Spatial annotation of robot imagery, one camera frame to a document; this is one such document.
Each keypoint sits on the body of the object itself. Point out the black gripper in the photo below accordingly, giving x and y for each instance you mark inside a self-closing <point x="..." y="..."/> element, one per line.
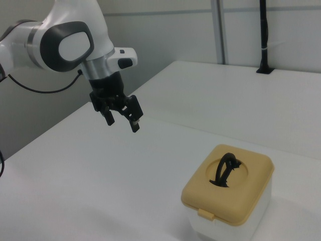
<point x="107" y="86"/>

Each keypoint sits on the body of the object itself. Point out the tan plastic case lid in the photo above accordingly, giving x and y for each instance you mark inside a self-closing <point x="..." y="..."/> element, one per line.
<point x="238" y="200"/>

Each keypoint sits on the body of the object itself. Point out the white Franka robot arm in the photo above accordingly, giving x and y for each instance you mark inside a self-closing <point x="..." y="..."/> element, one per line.
<point x="72" y="47"/>

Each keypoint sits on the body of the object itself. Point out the white plastic tool case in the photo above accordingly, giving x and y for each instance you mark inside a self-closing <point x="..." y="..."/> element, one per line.
<point x="263" y="198"/>

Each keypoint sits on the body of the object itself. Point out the black pole with base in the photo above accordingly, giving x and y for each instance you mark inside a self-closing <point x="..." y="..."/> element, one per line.
<point x="263" y="37"/>

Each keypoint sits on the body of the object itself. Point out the grey partition post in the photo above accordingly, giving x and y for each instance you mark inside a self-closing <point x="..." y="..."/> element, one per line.
<point x="218" y="30"/>

